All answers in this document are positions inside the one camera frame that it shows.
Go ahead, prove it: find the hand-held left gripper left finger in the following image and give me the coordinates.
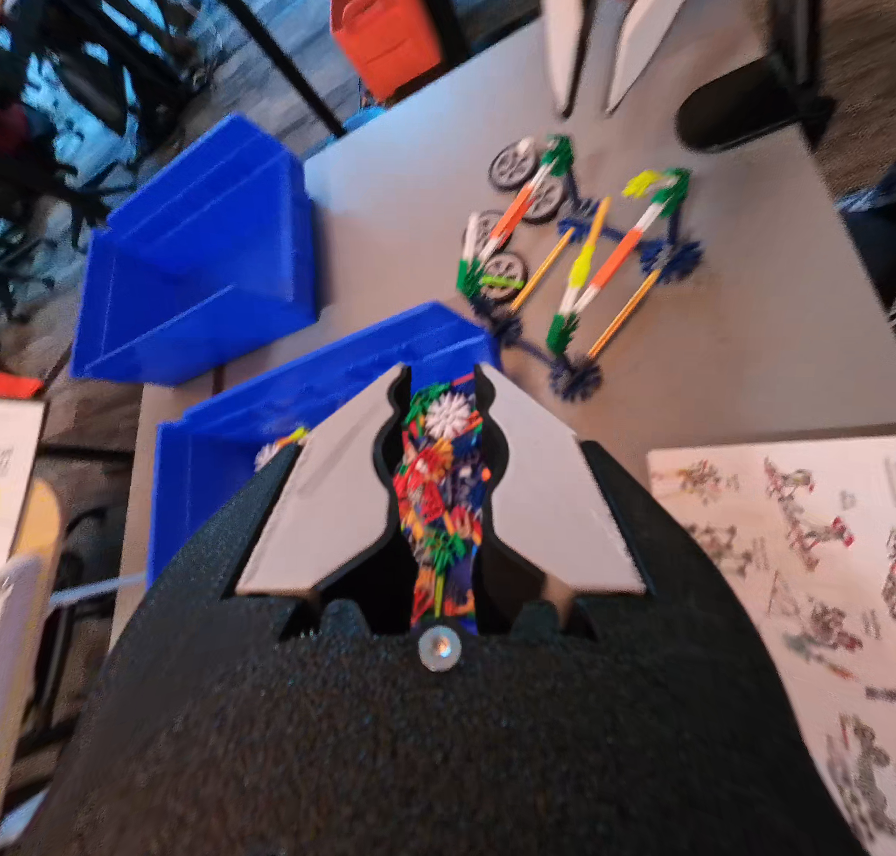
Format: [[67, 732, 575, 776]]
[[235, 363, 414, 599]]

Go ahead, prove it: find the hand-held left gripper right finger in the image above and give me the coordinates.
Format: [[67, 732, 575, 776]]
[[474, 363, 648, 601]]

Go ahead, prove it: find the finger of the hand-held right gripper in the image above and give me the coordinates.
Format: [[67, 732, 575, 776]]
[[539, 0, 604, 119], [604, 0, 709, 116]]

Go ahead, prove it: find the blue plastic bin with label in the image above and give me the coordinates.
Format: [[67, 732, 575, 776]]
[[149, 301, 504, 633]]

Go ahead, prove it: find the pile of colourful toy pieces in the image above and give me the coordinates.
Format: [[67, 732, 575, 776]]
[[253, 380, 489, 633]]

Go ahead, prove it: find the colourful rod and connector model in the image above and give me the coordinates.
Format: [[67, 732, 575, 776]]
[[455, 135, 704, 403]]

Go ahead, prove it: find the black office chair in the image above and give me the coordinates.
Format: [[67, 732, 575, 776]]
[[675, 0, 837, 155]]

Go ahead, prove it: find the grey toy wheel black tyre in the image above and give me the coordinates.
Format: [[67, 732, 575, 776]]
[[489, 137, 541, 193], [525, 179, 569, 227], [462, 209, 506, 260]]

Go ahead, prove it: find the orange tote basket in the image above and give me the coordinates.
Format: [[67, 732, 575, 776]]
[[330, 0, 443, 104]]

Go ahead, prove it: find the toy model picture booklet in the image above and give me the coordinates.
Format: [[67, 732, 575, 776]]
[[647, 437, 896, 856]]

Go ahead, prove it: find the grey toy wheel with green rod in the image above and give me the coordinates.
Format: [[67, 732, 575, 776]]
[[482, 251, 529, 305]]

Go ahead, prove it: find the empty blue plastic bin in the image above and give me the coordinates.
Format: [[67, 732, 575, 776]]
[[70, 114, 319, 386]]

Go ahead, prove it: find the printed instruction sheet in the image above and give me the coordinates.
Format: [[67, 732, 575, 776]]
[[0, 397, 49, 563]]

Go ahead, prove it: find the black desk frame bar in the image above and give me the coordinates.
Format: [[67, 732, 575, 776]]
[[189, 0, 349, 139]]

